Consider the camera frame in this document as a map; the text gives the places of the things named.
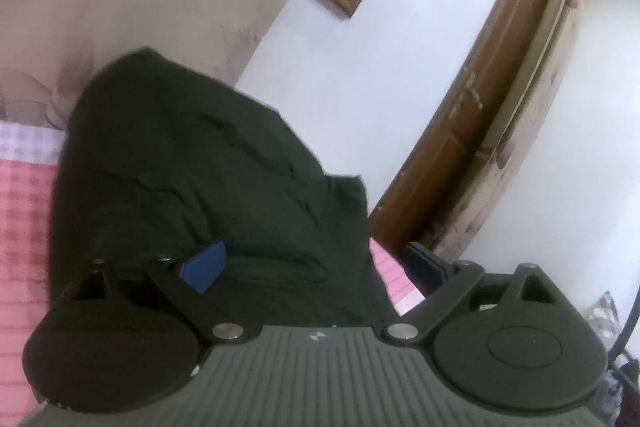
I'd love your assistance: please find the pink checkered bed sheet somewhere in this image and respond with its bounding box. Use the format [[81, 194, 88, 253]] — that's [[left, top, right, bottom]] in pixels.
[[0, 122, 427, 425]]

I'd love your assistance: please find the black fur-trimmed jacket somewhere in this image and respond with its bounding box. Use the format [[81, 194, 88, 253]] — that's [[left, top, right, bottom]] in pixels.
[[47, 48, 397, 329]]

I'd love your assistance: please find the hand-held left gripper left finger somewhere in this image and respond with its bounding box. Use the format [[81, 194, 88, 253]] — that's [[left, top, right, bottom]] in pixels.
[[64, 241, 247, 344]]

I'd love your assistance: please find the grey patterned cloth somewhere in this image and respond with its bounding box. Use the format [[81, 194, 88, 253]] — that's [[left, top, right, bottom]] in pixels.
[[584, 291, 623, 350]]

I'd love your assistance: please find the brown wooden door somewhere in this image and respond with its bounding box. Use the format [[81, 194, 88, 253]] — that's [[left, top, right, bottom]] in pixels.
[[369, 0, 559, 254]]

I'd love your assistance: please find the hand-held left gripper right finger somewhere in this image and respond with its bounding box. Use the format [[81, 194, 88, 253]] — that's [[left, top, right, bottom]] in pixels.
[[385, 242, 562, 344]]

